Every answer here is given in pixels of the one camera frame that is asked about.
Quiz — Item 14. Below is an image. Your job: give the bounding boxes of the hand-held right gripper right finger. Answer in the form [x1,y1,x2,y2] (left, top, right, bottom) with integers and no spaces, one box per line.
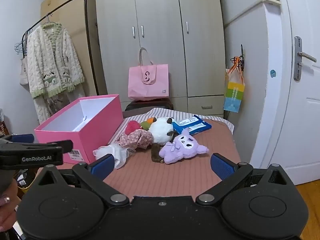
[196,153,288,206]

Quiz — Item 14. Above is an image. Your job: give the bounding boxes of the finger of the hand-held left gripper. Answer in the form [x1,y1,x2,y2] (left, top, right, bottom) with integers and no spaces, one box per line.
[0,140,73,154]
[0,134,35,145]

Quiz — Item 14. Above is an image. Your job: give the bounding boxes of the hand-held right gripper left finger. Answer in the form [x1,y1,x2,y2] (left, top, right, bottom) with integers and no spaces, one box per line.
[37,154,130,206]

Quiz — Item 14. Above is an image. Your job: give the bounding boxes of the pink cardboard box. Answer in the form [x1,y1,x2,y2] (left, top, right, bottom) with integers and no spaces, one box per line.
[34,94,123,165]

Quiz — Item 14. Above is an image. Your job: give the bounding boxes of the purple rabbit plush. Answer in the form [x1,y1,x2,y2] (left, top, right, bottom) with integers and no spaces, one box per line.
[159,127,210,165]

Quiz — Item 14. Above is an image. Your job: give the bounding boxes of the floral fabric scrunchie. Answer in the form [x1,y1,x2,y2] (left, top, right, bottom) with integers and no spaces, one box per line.
[119,129,153,150]

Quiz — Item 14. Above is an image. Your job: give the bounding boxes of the red fluffy ball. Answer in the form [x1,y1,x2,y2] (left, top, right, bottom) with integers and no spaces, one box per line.
[124,120,141,135]

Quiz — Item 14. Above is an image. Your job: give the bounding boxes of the blue wipes packet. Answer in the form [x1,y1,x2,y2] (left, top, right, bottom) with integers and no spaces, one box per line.
[171,115,212,135]

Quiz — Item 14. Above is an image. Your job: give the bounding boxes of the brown plush toy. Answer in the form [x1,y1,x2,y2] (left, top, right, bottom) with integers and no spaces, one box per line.
[151,142,166,164]

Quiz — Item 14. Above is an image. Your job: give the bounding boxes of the green orange plush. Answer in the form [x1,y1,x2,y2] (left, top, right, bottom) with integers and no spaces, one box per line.
[140,117,157,130]

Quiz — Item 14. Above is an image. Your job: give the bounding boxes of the white panda plush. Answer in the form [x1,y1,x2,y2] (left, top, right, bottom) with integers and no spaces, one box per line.
[149,117,175,145]

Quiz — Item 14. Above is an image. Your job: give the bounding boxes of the person's left hand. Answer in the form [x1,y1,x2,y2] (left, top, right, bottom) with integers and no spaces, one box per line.
[0,193,20,233]

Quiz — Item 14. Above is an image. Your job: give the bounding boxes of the canvas tote bag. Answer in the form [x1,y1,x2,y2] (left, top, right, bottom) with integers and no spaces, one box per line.
[19,56,30,88]

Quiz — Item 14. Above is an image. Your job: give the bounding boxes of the colourful paper gift bag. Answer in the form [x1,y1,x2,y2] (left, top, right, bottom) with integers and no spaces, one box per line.
[223,56,245,112]

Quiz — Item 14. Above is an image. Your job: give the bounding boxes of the black suitcase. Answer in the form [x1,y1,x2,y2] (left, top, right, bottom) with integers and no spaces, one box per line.
[124,99,174,112]

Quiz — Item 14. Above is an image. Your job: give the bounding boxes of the cream fleece cardigan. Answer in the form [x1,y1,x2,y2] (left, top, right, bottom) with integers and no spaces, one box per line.
[26,22,85,124]

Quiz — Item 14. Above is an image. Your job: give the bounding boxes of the pink tote bag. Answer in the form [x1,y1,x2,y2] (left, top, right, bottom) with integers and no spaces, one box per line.
[128,47,169,102]

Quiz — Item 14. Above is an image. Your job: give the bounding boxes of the white door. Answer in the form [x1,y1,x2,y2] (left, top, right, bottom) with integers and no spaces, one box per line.
[250,0,320,185]

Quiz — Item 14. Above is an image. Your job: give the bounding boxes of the light wooden board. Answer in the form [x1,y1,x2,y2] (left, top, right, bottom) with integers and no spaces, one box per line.
[41,0,100,98]

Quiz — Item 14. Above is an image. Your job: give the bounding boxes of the black clothes rack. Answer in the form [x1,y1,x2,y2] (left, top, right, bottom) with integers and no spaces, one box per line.
[21,0,100,98]

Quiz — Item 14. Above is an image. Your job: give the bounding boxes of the beige wooden wardrobe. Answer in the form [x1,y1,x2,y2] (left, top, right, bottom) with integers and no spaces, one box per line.
[92,0,225,117]

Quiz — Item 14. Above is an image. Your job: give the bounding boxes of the blue wire hanger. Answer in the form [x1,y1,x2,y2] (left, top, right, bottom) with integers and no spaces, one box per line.
[14,40,27,55]

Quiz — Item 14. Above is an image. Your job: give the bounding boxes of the black wall hook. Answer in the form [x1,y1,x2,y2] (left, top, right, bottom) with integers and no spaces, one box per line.
[230,44,245,70]

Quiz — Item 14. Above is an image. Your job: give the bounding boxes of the metal door handle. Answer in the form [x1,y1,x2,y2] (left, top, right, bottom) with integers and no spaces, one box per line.
[294,36,317,81]

